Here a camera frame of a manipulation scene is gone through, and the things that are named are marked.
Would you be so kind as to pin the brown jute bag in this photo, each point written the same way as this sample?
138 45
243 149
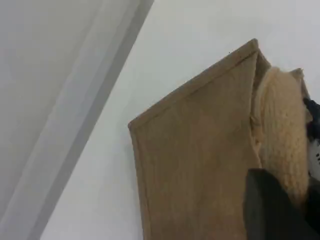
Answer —
200 150

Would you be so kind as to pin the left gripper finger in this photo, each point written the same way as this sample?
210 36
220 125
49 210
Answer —
314 200
270 212

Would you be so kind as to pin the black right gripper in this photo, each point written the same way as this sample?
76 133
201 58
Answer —
313 117

